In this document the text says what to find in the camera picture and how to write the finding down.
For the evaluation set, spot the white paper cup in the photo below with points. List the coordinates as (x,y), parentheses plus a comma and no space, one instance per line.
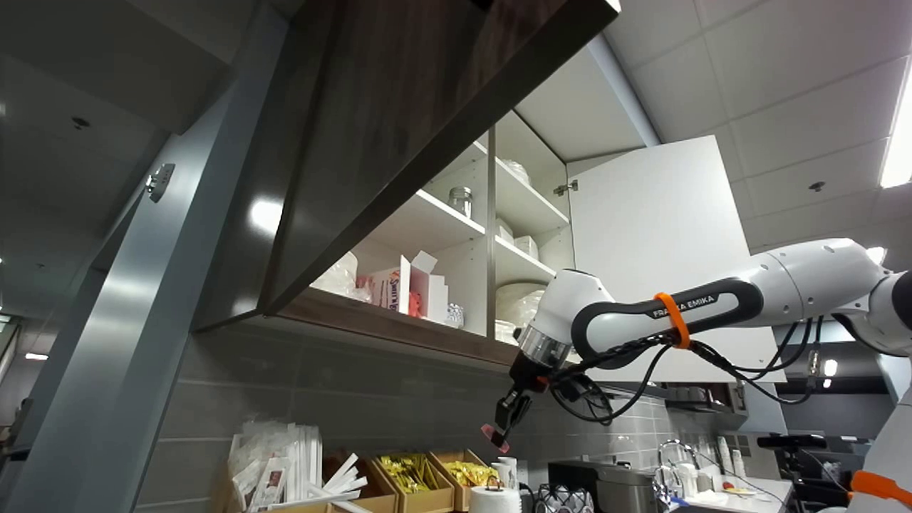
(506,470)

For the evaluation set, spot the pink sweetener packet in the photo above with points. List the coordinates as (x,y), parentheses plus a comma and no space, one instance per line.
(492,435)

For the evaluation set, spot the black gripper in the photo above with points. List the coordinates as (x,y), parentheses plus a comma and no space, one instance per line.
(523,399)

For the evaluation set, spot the small metal jar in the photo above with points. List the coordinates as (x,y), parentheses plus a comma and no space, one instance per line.
(459,201)

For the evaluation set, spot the black machine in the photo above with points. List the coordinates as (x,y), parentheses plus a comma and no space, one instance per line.
(808,470)

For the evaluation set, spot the metal knob on post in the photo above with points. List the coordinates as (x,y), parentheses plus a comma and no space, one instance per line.
(159,181)

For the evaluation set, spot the ceiling light panel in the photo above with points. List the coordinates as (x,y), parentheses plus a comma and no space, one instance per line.
(900,131)

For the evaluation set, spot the cluster of clear bottles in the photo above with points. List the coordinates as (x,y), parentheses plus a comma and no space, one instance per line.
(699,470)

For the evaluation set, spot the pink and white packet box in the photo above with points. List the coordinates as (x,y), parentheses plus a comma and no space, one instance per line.
(392,285)

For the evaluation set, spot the dark wood wall cabinet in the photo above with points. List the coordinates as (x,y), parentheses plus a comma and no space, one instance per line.
(381,124)

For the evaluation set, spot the grey metal post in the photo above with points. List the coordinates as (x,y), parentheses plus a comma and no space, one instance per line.
(123,332)

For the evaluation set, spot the white dishes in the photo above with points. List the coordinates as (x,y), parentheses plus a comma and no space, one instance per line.
(519,245)

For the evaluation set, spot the white cabinet door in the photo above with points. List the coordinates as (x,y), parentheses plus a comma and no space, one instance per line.
(656,208)

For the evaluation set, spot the plain white carton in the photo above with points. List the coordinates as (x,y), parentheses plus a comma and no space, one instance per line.
(432,298)

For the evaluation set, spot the wooden bin with yellow packets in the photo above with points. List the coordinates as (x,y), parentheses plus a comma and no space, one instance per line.
(415,479)
(465,470)

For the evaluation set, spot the white bowls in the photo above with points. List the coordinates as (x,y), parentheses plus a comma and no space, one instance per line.
(515,171)

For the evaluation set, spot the wooden condiment bin with stirrers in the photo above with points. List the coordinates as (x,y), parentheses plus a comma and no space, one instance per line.
(374,487)

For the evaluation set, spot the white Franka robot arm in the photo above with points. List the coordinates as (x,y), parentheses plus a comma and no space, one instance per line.
(816,279)

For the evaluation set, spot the black coffee appliance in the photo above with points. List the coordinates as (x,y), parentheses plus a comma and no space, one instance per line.
(570,486)

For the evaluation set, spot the metal canister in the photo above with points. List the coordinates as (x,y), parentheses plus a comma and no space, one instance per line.
(626,487)

